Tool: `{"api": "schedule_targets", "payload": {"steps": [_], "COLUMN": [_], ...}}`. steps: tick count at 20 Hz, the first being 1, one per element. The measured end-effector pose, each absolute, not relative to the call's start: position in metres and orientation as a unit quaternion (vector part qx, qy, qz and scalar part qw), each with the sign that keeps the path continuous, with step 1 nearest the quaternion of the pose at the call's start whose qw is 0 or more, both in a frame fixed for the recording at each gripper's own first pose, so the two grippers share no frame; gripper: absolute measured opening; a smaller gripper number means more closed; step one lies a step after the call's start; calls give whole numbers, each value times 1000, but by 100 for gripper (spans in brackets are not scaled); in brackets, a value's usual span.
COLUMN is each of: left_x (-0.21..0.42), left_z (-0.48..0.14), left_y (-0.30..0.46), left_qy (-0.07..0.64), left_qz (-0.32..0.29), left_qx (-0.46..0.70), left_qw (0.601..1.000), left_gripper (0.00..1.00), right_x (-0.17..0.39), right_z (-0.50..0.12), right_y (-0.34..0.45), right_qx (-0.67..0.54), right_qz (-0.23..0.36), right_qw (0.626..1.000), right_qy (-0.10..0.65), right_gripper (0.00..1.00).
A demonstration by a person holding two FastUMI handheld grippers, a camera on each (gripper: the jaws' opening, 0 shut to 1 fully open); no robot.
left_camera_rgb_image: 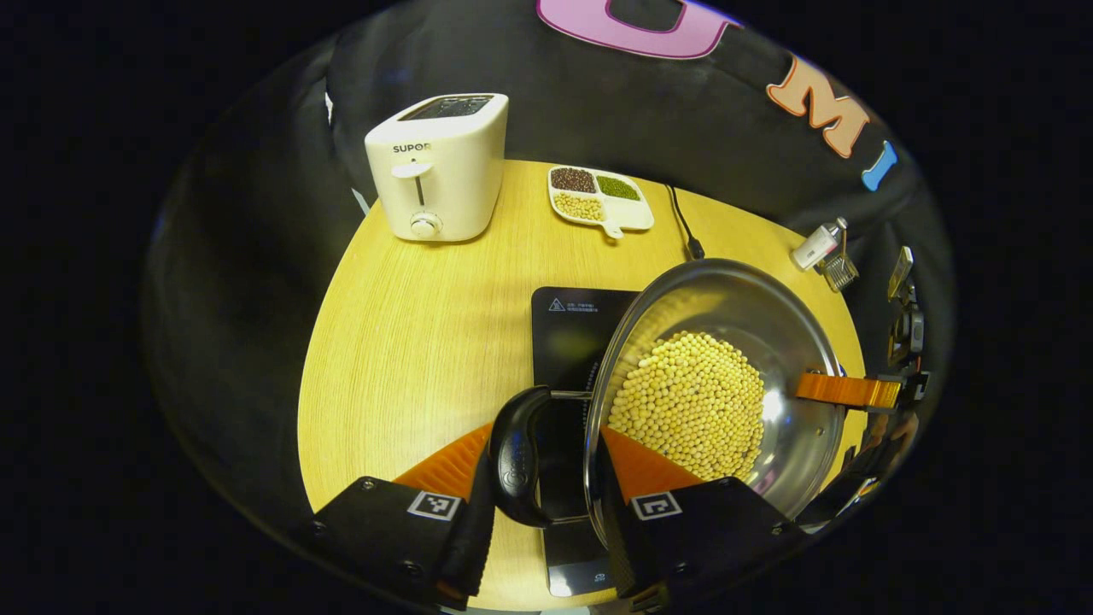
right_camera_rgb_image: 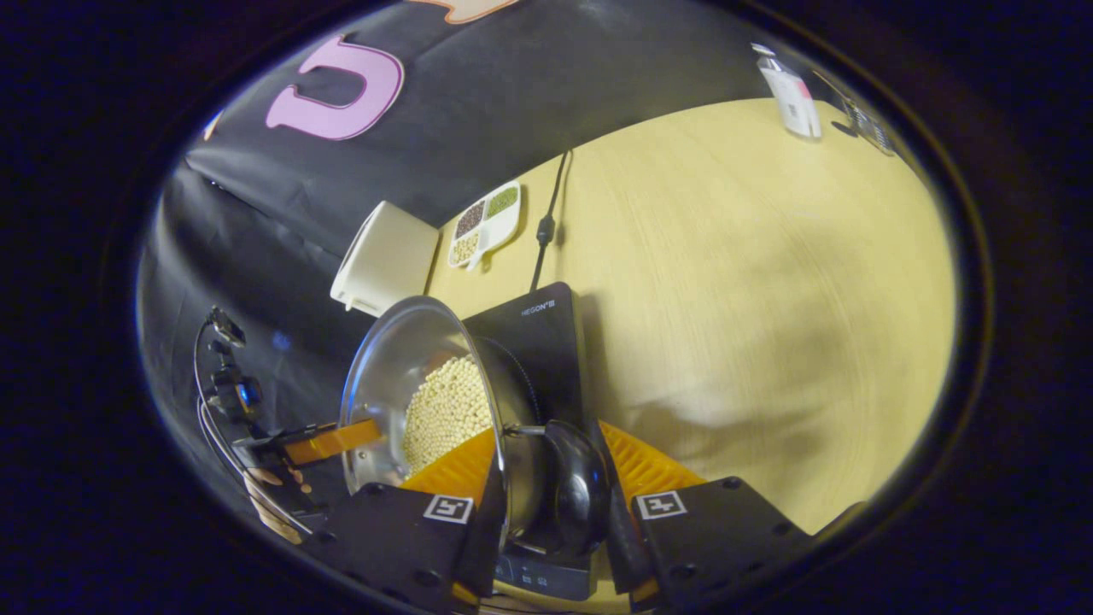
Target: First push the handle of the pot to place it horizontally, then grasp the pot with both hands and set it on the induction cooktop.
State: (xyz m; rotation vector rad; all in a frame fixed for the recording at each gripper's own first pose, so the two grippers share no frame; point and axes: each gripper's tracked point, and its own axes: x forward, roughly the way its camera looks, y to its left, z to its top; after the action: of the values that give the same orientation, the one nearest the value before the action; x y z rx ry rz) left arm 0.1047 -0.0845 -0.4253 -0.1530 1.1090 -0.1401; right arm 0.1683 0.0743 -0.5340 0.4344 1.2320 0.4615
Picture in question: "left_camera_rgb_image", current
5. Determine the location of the white toaster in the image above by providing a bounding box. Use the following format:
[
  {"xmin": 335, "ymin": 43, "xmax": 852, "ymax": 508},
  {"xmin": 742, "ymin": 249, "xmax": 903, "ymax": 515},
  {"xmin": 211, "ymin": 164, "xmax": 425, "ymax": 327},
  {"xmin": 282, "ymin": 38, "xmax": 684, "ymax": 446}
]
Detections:
[{"xmin": 365, "ymin": 92, "xmax": 510, "ymax": 243}]

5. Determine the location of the pile of soybeans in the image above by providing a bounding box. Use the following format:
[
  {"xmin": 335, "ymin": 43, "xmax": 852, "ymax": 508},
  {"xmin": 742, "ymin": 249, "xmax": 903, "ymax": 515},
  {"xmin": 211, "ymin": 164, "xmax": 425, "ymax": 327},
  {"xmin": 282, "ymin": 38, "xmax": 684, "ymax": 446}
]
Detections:
[{"xmin": 608, "ymin": 331, "xmax": 765, "ymax": 483}]

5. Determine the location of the black induction cooktop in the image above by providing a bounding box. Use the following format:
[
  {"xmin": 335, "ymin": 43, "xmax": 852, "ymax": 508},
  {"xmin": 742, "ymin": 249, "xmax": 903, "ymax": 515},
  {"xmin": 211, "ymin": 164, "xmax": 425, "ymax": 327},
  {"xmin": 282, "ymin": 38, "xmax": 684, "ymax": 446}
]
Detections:
[{"xmin": 531, "ymin": 286, "xmax": 641, "ymax": 599}]

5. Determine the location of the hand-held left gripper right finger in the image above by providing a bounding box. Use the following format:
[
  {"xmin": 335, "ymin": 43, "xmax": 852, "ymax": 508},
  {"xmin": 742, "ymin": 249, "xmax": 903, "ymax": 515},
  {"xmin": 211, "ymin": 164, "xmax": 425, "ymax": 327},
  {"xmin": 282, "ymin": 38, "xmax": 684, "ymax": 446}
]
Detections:
[{"xmin": 593, "ymin": 427, "xmax": 808, "ymax": 612}]

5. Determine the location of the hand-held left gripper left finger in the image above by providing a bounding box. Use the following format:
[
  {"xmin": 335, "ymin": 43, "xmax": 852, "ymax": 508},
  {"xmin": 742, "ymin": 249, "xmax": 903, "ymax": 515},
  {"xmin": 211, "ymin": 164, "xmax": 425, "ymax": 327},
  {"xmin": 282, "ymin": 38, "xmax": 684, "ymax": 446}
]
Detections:
[{"xmin": 312, "ymin": 421, "xmax": 498, "ymax": 612}]

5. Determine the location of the black power cable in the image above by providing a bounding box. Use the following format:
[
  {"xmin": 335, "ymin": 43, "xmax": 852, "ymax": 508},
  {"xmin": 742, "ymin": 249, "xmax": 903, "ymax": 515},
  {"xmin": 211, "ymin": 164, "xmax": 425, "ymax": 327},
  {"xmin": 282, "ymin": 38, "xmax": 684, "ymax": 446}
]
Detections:
[{"xmin": 664, "ymin": 184, "xmax": 706, "ymax": 261}]

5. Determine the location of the steel pot with black handles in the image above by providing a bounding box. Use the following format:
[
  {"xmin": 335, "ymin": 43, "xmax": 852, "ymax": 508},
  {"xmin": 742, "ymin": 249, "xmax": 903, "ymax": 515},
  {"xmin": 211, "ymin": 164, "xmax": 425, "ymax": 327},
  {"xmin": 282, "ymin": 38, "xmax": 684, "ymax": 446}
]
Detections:
[{"xmin": 488, "ymin": 258, "xmax": 848, "ymax": 548}]

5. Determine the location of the clear bottle with pink label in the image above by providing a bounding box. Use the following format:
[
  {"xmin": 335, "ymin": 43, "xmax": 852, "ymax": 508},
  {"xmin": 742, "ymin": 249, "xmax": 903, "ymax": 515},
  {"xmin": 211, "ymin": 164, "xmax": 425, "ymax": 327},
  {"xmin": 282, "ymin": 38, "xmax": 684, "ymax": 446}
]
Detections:
[{"xmin": 790, "ymin": 216, "xmax": 849, "ymax": 272}]

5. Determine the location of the white divided bean dish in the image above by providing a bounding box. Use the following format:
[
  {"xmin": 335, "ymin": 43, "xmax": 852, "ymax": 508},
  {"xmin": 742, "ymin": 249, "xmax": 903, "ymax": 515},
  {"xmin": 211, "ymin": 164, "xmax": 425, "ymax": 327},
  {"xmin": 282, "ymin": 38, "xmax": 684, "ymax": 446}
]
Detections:
[{"xmin": 547, "ymin": 165, "xmax": 656, "ymax": 240}]

